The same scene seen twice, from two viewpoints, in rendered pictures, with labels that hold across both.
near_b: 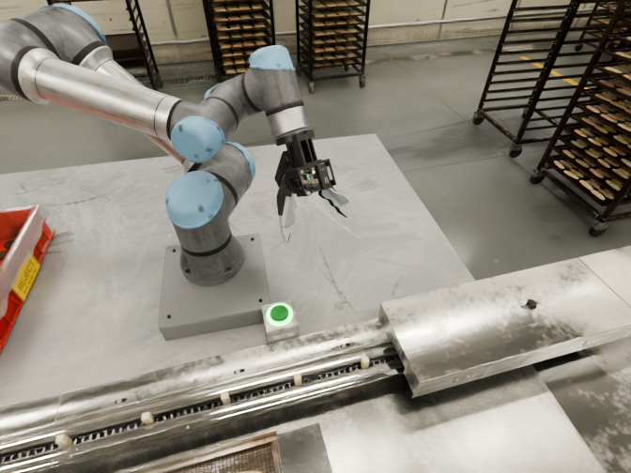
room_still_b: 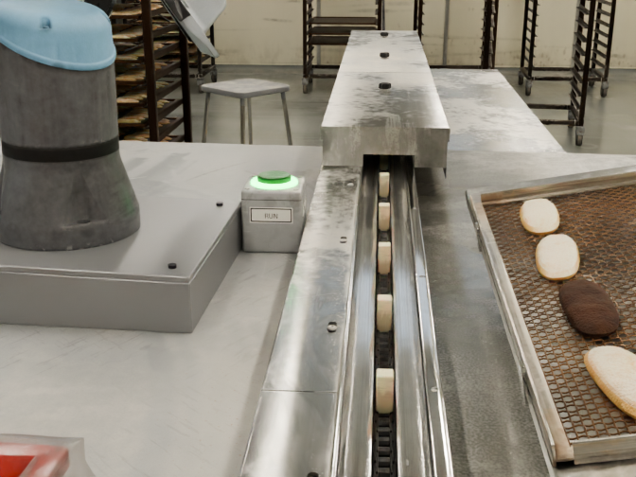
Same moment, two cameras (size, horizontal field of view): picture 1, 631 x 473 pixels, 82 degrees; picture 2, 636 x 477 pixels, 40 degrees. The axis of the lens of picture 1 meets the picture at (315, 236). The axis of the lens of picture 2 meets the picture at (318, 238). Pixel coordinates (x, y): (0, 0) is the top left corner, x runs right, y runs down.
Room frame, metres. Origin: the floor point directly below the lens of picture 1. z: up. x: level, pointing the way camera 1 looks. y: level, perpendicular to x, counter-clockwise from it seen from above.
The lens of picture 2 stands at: (0.07, 1.00, 1.18)
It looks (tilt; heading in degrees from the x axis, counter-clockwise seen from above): 19 degrees down; 289
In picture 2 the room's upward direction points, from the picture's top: straight up
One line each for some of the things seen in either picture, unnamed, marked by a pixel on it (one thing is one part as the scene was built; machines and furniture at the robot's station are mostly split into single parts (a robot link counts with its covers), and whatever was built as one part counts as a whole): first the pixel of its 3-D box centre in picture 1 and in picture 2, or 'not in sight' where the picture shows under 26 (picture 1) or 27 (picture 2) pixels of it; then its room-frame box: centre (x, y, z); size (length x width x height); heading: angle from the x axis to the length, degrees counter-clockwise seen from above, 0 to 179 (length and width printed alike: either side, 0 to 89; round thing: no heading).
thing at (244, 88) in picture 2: not in sight; (246, 130); (1.82, -3.00, 0.23); 0.36 x 0.36 x 0.46; 64
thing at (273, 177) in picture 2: (279, 313); (273, 181); (0.44, 0.08, 0.90); 0.04 x 0.04 x 0.02
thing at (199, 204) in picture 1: (199, 209); (50, 67); (0.61, 0.25, 1.05); 0.13 x 0.12 x 0.14; 165
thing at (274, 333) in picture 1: (281, 329); (276, 226); (0.44, 0.08, 0.84); 0.08 x 0.08 x 0.11; 15
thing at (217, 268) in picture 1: (208, 248); (63, 181); (0.60, 0.25, 0.93); 0.15 x 0.15 x 0.10
